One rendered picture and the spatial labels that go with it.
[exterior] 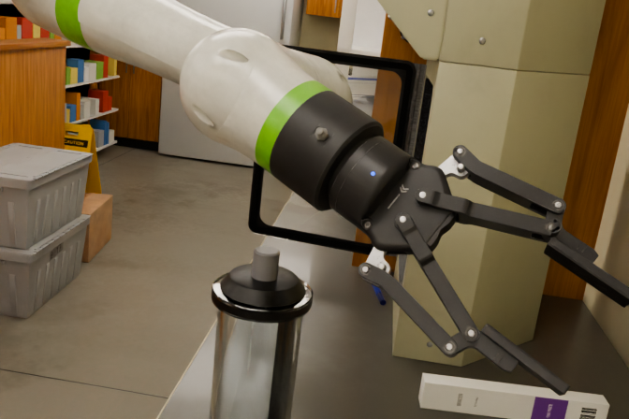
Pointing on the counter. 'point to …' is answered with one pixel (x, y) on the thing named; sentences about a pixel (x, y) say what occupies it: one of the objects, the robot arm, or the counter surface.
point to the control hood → (416, 13)
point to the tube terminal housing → (504, 122)
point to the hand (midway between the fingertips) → (564, 322)
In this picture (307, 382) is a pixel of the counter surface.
